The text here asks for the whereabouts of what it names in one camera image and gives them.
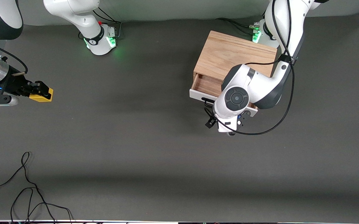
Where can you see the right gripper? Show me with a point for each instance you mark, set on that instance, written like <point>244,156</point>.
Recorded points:
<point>13,85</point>

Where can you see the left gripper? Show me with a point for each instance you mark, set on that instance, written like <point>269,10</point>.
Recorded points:
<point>210,120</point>

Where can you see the yellow cube block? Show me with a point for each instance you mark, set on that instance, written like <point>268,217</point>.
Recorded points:
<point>42,98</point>

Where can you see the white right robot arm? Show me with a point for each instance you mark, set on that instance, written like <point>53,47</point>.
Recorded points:
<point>86,18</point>

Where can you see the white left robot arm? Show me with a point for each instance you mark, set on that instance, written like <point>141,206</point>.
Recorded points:
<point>260,90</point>

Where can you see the wooden drawer cabinet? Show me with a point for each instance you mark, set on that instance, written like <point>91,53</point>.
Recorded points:
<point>223,53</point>

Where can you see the dark grey table mat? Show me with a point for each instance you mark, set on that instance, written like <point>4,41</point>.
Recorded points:
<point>167,155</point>

